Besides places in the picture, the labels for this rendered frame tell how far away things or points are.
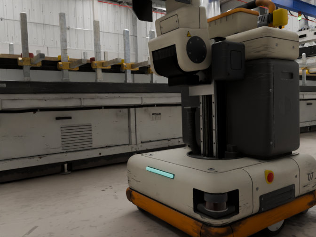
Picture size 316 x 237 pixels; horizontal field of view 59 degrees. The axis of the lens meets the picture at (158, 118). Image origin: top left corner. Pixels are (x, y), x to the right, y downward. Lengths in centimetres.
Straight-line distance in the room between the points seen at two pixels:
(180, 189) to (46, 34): 890
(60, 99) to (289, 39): 148
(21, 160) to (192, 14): 160
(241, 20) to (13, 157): 175
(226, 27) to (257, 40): 23
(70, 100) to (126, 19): 903
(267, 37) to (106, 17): 959
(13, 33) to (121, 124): 730
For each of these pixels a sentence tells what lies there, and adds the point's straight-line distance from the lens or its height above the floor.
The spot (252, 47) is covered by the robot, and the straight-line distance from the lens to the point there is 121.
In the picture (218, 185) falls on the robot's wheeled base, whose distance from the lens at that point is 94.
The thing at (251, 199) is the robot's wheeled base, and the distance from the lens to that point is 106.
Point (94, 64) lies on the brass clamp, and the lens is 215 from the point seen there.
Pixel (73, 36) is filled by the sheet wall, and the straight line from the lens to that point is 993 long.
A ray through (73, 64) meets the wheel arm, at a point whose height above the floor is 81.
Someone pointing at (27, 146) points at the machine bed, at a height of 25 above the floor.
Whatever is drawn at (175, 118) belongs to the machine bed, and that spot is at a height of 37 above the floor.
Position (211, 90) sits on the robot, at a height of 57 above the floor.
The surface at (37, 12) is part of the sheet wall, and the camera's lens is 980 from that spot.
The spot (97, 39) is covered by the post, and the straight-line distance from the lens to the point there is 221.
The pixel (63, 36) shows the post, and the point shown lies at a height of 101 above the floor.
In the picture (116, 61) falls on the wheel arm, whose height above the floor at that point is 82.
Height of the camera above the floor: 52
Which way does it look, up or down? 3 degrees down
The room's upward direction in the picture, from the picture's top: 2 degrees counter-clockwise
